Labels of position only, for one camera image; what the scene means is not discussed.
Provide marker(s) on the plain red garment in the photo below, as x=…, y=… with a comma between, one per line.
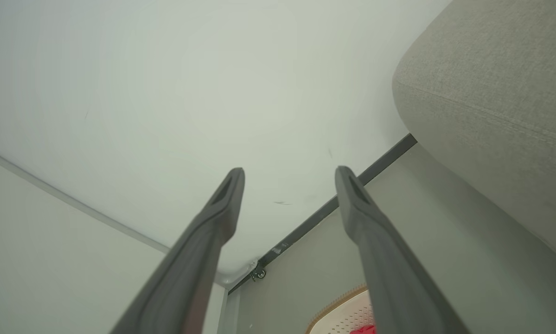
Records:
x=363, y=330

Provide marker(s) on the grey fabric sofa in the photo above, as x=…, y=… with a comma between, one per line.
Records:
x=491, y=93

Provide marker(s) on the cream perforated laundry basket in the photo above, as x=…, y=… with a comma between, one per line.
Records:
x=338, y=320

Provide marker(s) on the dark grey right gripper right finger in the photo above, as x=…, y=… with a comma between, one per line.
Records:
x=389, y=269

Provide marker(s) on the small black caster wheel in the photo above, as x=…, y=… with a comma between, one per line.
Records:
x=258, y=273

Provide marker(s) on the black baseboard strip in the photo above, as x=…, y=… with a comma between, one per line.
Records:
x=305, y=226

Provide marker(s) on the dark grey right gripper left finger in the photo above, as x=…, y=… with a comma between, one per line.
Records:
x=189, y=269

